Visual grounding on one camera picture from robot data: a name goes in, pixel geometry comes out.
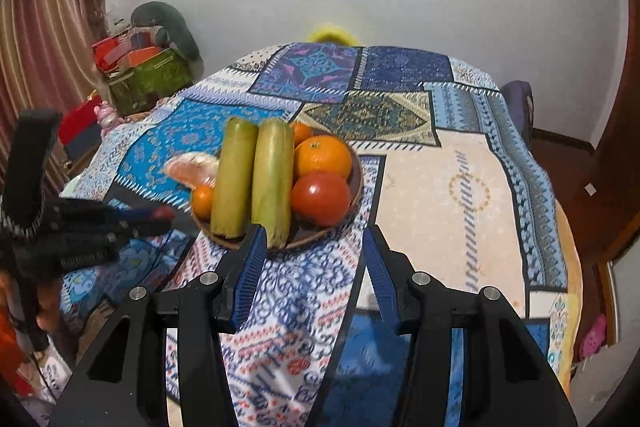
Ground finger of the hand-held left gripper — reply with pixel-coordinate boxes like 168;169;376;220
47;198;173;240
52;234;123;273

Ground grey plush toy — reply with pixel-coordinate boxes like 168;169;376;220
131;1;202;62

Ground orange with sticker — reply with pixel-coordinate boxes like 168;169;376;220
291;122;314;146

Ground green patterned box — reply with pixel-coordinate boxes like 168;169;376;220
107;48;194;116

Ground dark chair back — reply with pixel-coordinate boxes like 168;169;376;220
501;80;537;134

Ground brown round plate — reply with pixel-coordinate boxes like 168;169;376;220
190;142;364;251

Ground yellow round object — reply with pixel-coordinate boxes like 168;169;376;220
307;23;359;46

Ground patchwork patterned tablecloth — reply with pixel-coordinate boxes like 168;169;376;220
59;42;584;427

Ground brown wooden door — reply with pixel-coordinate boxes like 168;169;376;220
562;0;640;338

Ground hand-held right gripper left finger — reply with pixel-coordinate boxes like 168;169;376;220
47;224;269;427

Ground large orange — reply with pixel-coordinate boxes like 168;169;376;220
294;134;353;181

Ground small tangerine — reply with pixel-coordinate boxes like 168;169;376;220
191;183;215;220

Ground person's left hand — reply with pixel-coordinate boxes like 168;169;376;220
36;279;68;338

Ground red box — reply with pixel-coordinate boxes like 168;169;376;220
56;106;102;148

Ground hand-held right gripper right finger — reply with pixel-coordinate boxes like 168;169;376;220
361;224;581;427

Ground pink shoes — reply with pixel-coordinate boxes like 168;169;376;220
579;313;608;361

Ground pink toy figure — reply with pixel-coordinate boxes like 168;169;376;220
94;103;119;128

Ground orange red boxes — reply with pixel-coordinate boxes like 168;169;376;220
92;32;167;74

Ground striped curtain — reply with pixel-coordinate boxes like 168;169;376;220
0;0;112;192

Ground red tomato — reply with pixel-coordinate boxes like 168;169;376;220
291;172;352;228

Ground dark red grape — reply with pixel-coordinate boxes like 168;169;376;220
144;205;174;224

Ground cut banana piece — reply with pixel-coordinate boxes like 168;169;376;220
210;118;259;239
251;118;295;249

